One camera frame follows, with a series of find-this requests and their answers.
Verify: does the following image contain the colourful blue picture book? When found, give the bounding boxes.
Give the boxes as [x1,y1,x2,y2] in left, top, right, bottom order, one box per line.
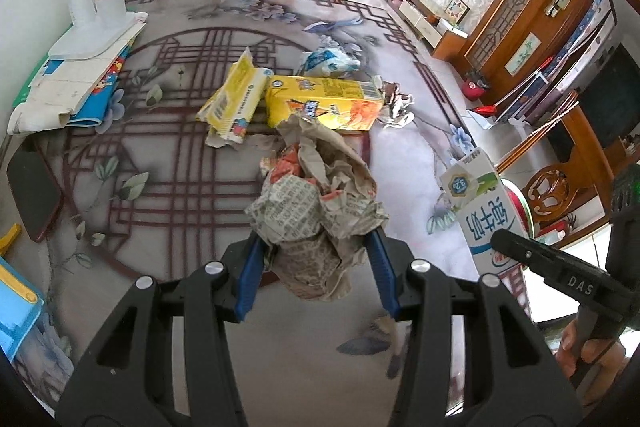
[64,46,132,128]

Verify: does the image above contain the white folded paper stack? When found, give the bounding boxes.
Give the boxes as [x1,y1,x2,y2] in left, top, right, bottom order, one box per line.
[7,14,147,136]

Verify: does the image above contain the white milk carton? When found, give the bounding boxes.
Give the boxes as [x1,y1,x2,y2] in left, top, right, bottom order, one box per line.
[439,146,532,281]

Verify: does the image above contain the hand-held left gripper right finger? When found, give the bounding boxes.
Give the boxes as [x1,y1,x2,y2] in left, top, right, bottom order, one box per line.
[366,227,584,427]

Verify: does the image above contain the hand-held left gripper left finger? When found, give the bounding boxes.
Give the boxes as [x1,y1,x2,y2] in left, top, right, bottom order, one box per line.
[54,231,272,427]

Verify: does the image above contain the white pen holder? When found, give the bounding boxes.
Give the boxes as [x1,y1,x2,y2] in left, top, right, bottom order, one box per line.
[94,0,127,26]

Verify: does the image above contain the green basin with red inside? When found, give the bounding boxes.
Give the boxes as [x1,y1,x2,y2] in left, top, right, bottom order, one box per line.
[500,177,537,239]

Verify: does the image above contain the red bucket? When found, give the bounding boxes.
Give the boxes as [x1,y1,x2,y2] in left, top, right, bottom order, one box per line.
[462,74,489,102]

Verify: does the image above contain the carved wooden chair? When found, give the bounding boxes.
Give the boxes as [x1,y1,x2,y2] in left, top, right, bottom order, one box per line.
[495,92,640,239]

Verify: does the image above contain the wooden television cabinet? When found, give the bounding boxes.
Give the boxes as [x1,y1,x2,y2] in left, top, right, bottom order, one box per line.
[372,0,471,60]

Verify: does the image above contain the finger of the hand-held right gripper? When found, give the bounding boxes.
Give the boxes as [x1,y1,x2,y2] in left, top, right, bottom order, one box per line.
[491,229,534,269]

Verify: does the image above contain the newspaper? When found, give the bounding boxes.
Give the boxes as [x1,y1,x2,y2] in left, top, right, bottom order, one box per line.
[243,114,391,304]

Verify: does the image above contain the small yellow carton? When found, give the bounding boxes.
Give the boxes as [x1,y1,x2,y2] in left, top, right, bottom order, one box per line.
[195,47,275,151]

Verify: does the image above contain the colourful door poster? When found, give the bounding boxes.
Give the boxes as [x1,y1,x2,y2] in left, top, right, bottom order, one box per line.
[494,0,616,118]

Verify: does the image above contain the crumpled blue white wrapper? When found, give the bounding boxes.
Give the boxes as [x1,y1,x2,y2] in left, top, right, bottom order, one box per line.
[299,46,362,78]

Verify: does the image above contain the green book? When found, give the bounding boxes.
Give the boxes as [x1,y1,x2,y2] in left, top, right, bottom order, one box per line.
[12,56,52,108]

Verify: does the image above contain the dark flat phone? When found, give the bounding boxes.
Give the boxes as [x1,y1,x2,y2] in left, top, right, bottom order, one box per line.
[7,141,64,243]

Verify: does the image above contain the large yellow drink carton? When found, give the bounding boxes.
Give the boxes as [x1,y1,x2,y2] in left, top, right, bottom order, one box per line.
[264,74,387,134]

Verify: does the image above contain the geometric framed picture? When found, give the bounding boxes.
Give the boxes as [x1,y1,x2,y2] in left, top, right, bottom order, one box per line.
[447,0,471,23]

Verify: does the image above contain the person's right hand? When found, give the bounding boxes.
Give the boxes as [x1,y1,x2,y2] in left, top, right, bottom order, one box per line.
[556,321,629,391]

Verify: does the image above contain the small green framed painting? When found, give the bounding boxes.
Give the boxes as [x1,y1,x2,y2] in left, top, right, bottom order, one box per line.
[504,32,542,76]

